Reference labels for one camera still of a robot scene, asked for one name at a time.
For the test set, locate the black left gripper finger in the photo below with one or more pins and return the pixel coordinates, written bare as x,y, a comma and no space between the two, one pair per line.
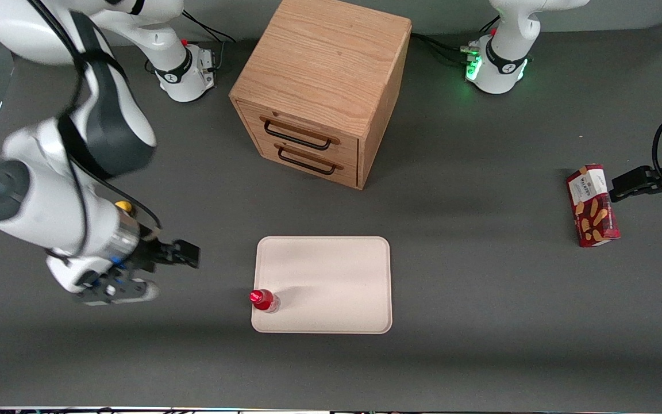
638,194
635,178

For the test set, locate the red coke bottle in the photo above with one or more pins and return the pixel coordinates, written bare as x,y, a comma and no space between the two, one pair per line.
262,299

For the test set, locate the grey table mat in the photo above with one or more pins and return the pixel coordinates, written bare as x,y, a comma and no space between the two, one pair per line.
480,322

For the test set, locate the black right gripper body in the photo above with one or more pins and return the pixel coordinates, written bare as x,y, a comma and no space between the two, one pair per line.
153,251

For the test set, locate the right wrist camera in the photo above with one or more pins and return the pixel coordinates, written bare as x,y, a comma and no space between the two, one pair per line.
118,290

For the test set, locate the beige plastic tray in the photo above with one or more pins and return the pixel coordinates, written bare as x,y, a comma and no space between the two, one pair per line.
331,276

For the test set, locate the red cookie box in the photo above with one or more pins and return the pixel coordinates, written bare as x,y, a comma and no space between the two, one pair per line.
592,207

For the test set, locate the yellow lemon toy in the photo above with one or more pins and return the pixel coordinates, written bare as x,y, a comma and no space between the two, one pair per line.
124,206

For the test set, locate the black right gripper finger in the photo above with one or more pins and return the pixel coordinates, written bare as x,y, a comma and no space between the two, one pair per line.
187,263
187,249

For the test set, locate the wooden drawer cabinet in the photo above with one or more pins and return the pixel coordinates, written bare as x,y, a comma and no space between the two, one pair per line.
325,63

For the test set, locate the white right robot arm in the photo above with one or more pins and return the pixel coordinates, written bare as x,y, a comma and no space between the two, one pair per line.
49,190

